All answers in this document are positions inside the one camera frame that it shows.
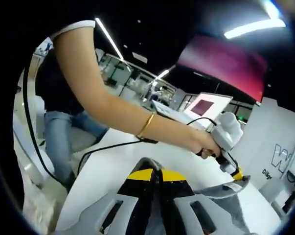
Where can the large pink wall screen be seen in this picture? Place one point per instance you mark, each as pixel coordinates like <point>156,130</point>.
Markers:
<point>225,66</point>

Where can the open silver laptop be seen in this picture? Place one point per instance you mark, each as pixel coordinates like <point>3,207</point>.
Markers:
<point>206,106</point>

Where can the grey towel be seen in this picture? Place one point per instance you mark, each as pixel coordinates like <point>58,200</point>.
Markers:
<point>218,193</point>

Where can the person's left hand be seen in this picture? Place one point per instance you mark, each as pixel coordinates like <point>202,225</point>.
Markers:
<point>206,142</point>

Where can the ceiling light strip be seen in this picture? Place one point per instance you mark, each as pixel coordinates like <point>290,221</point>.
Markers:
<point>161,74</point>
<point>109,38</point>
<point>255,28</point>

